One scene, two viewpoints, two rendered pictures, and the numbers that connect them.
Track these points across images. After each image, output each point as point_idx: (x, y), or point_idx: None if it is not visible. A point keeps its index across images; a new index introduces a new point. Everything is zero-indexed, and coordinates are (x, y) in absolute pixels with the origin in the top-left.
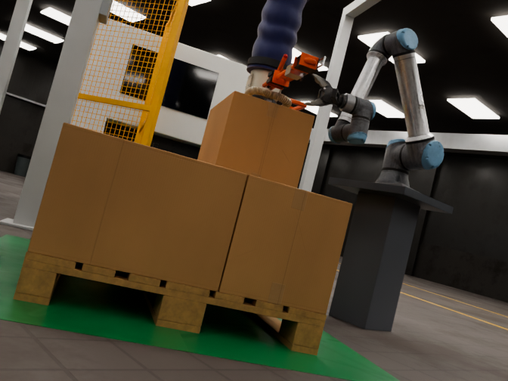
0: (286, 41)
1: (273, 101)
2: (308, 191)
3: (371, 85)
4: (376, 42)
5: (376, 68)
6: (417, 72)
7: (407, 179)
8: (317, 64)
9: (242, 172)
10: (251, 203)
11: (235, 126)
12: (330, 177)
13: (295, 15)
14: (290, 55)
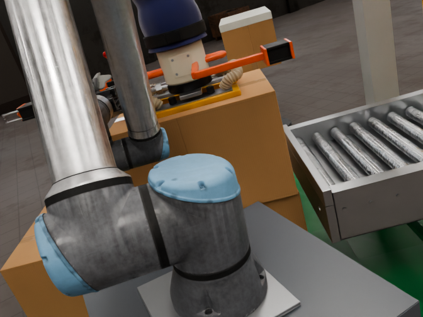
0: (135, 3)
1: (170, 89)
2: (17, 244)
3: (106, 47)
4: None
5: (90, 2)
6: (8, 15)
7: (176, 286)
8: (19, 116)
9: (38, 215)
10: None
11: None
12: (255, 202)
13: None
14: (146, 18)
